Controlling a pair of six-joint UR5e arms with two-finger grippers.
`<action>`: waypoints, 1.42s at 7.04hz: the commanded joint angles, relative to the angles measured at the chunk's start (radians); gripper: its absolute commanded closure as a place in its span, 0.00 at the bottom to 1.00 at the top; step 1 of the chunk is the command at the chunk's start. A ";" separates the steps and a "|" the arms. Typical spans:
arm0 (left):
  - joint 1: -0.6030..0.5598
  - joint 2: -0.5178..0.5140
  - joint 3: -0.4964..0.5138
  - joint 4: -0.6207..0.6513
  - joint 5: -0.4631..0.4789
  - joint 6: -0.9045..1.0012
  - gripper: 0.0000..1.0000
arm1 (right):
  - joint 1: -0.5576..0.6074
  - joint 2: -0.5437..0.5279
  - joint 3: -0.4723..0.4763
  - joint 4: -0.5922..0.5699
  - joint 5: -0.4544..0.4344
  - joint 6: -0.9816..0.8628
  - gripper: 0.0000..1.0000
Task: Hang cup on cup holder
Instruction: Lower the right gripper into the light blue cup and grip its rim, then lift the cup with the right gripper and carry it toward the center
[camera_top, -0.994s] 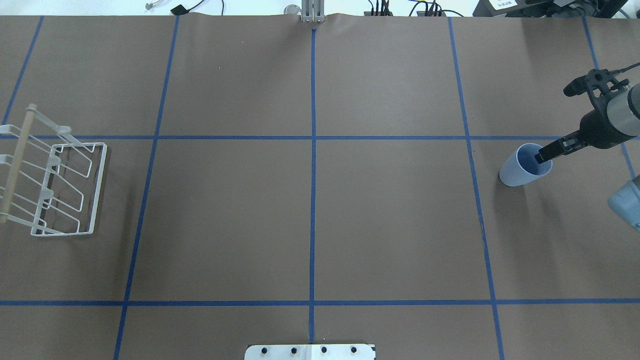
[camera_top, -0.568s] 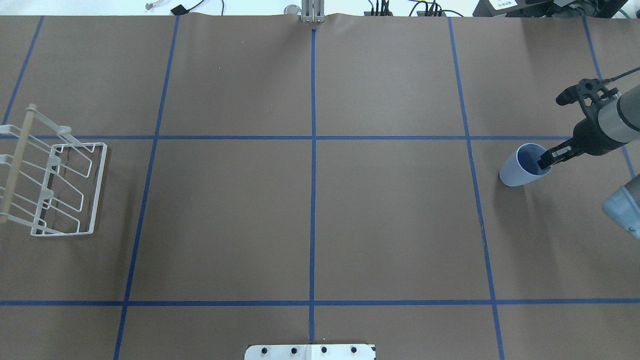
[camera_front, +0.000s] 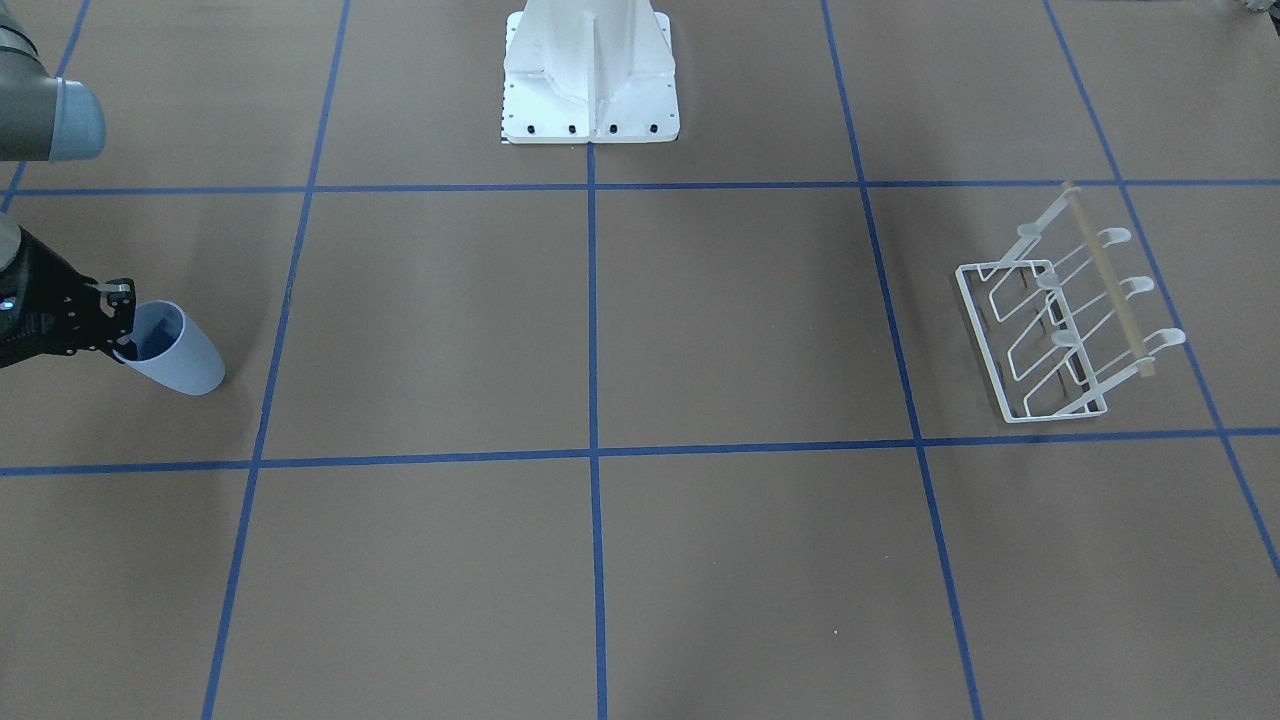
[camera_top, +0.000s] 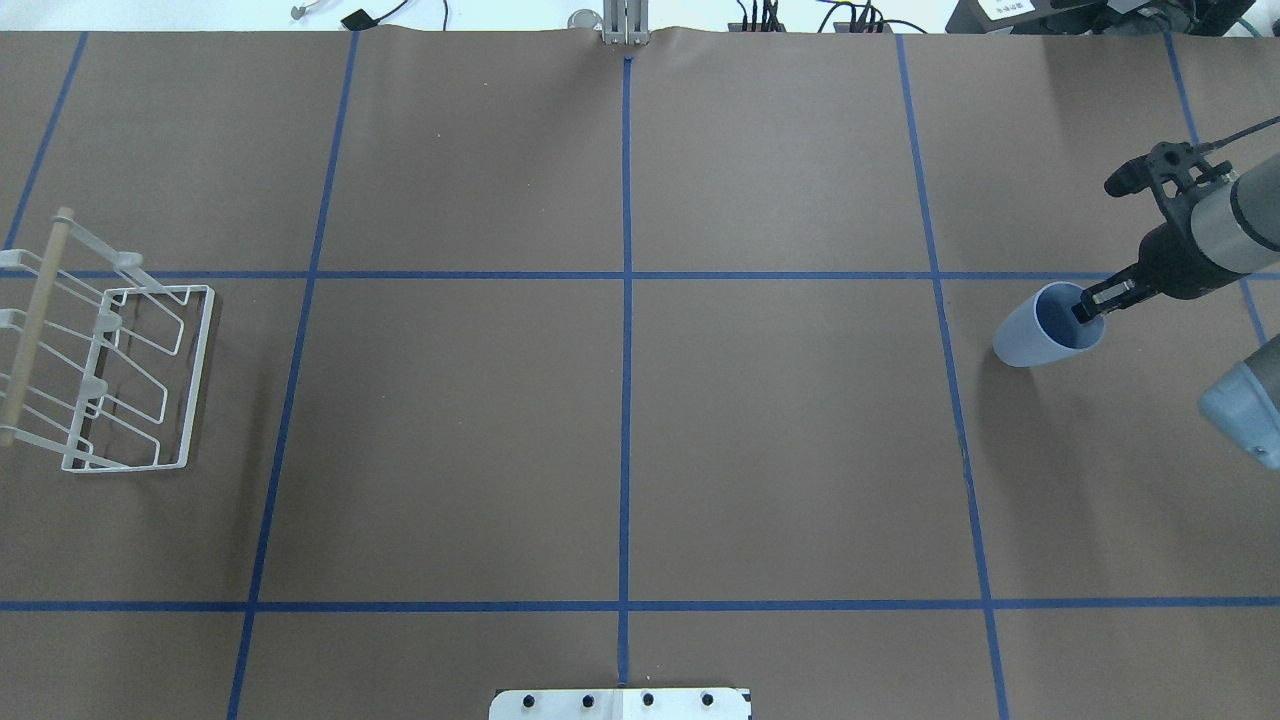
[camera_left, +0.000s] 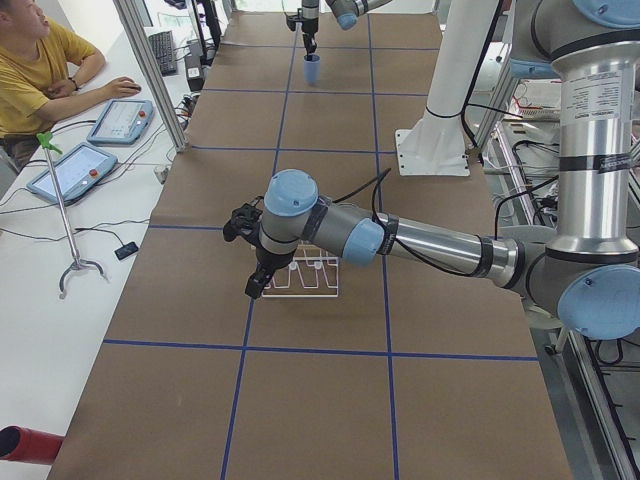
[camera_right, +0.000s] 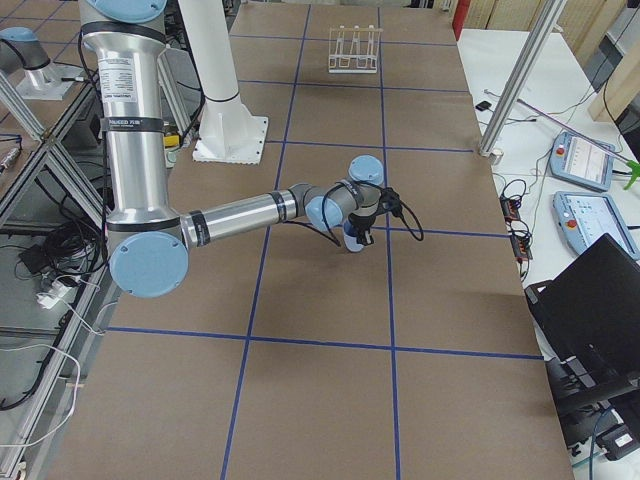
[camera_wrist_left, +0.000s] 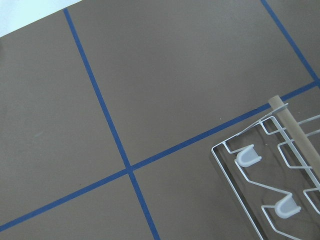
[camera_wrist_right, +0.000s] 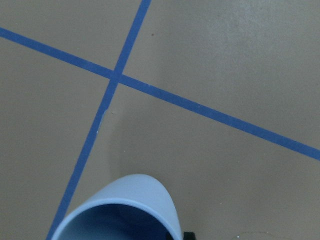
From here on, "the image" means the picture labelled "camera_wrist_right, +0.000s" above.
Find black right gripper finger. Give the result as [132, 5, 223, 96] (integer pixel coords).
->
[183, 231, 195, 240]

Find blue plastic cup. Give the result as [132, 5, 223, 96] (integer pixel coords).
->
[52, 174, 183, 240]

